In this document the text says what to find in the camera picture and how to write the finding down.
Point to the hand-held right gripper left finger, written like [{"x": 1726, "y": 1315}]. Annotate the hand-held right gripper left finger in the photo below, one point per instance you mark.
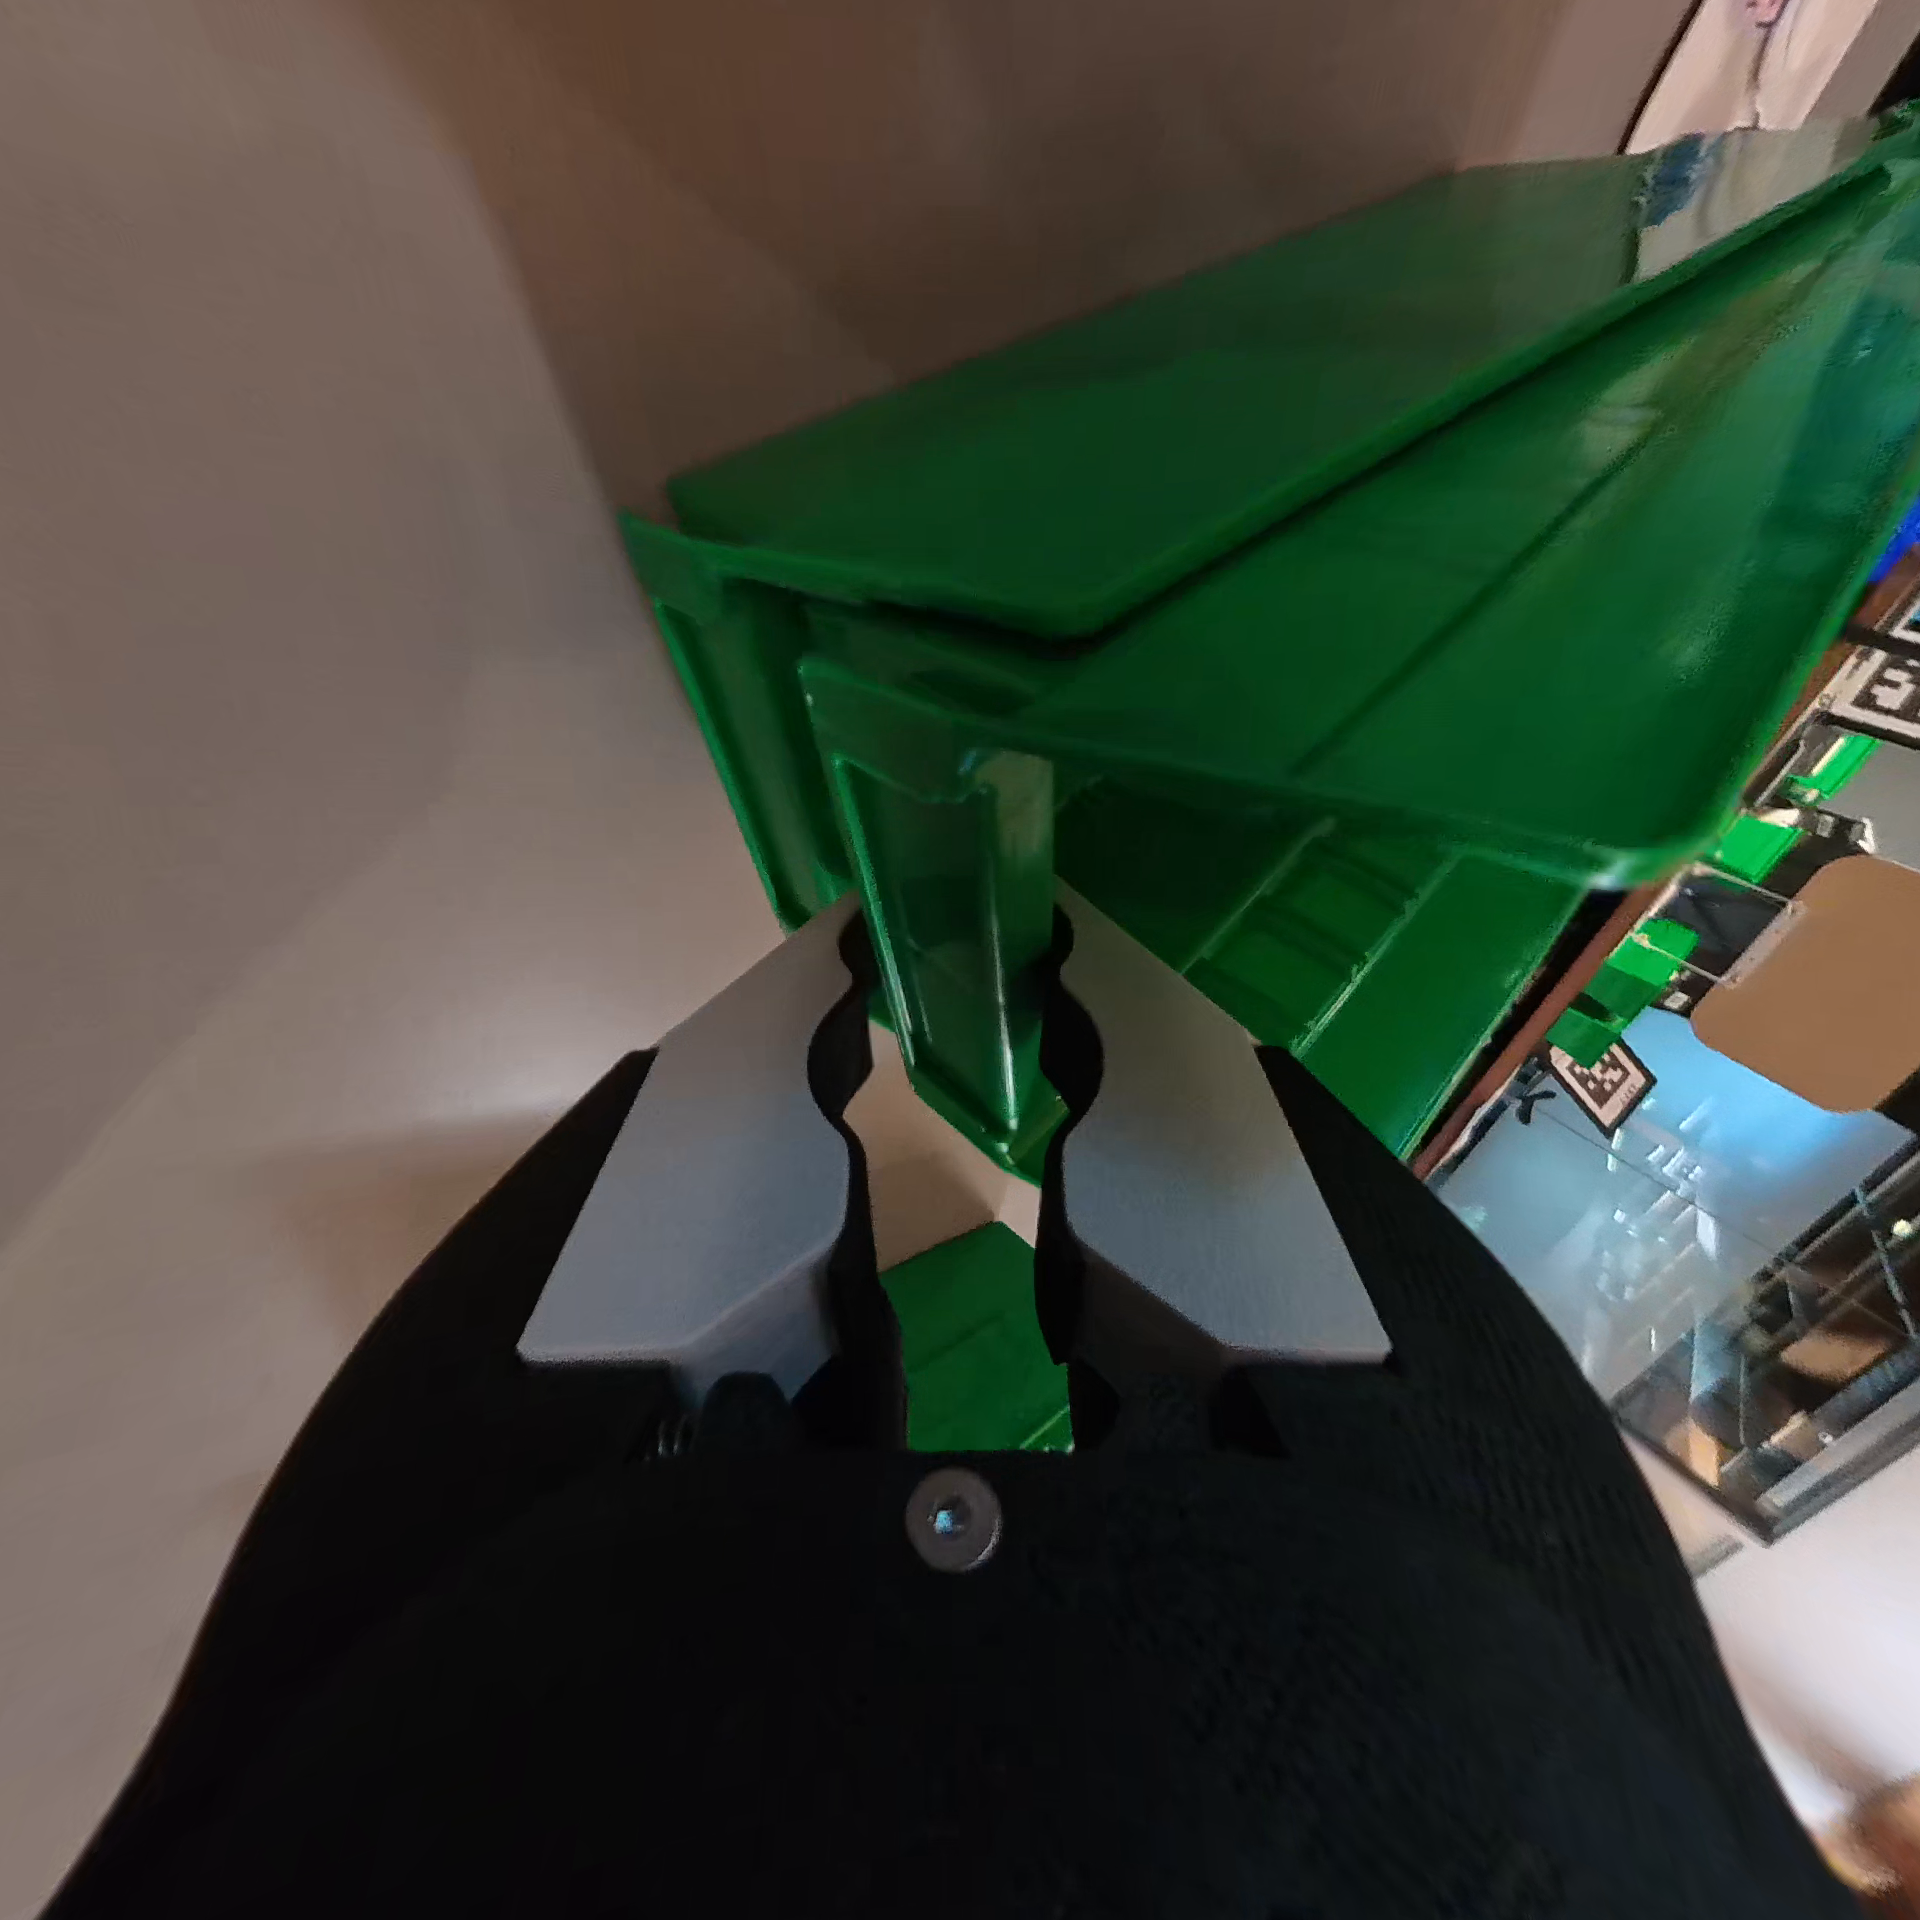
[{"x": 690, "y": 1200}]

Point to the glass display case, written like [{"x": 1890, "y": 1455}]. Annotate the glass display case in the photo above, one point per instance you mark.
[{"x": 1724, "y": 1276}]

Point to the fiducial marker tag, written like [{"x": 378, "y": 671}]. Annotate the fiducial marker tag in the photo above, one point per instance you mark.
[
  {"x": 1890, "y": 682},
  {"x": 1602, "y": 1094}
]

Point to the brown cardboard sheet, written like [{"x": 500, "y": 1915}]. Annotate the brown cardboard sheet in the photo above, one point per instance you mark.
[{"x": 1829, "y": 991}]

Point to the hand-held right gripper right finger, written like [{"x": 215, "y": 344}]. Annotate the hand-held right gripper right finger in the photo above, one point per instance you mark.
[{"x": 1215, "y": 1200}]

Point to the cluster of small green bins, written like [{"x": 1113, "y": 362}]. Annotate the cluster of small green bins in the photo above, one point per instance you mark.
[{"x": 1756, "y": 849}]

